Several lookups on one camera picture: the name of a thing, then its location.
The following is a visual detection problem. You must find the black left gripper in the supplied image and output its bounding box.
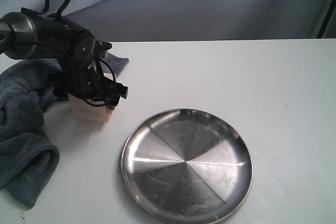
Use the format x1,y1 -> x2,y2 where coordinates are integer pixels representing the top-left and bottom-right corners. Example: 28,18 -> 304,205
47,30 -> 128,107

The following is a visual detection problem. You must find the light wooden cube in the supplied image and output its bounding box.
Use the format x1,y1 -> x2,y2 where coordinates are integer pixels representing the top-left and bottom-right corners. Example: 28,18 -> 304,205
67,74 -> 115,123

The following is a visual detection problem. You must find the blue-grey fleece towel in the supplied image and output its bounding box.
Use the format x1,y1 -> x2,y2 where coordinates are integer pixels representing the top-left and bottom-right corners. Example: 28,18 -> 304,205
0,52 -> 130,209

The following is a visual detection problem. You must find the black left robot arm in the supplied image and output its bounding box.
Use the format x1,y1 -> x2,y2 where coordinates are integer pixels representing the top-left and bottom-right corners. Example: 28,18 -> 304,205
1,9 -> 128,108

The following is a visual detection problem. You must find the grey fabric backdrop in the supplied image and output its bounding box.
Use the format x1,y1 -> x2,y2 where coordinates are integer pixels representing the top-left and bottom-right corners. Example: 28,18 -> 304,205
1,0 -> 330,41

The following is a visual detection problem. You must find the round stainless steel plate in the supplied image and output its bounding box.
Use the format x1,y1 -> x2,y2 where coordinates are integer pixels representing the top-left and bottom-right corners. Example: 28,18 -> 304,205
120,109 -> 254,223

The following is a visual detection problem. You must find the black backdrop stand pole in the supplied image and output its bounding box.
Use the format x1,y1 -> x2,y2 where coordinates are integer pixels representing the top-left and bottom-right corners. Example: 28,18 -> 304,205
316,0 -> 335,39

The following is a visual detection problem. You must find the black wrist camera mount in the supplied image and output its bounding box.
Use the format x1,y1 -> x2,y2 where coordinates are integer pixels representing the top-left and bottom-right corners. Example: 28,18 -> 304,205
93,40 -> 112,59

